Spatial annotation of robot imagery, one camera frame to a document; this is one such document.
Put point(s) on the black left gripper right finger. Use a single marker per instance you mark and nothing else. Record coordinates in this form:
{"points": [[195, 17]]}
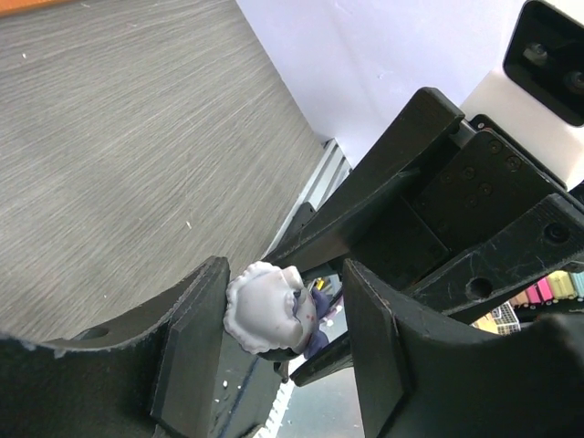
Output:
{"points": [[422, 374]]}

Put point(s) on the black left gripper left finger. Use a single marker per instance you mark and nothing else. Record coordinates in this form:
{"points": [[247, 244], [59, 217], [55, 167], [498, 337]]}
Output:
{"points": [[149, 372]]}

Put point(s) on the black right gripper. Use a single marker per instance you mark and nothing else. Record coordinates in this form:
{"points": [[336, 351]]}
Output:
{"points": [[467, 196]]}

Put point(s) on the black purple Kuromi figurine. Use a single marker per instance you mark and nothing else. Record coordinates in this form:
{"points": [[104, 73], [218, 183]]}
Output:
{"points": [[274, 314]]}

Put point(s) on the orange wooden shelf rack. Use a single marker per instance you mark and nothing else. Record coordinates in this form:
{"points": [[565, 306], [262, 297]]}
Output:
{"points": [[14, 7]]}

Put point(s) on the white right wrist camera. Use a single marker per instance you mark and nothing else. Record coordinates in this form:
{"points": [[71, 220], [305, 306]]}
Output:
{"points": [[536, 94]]}

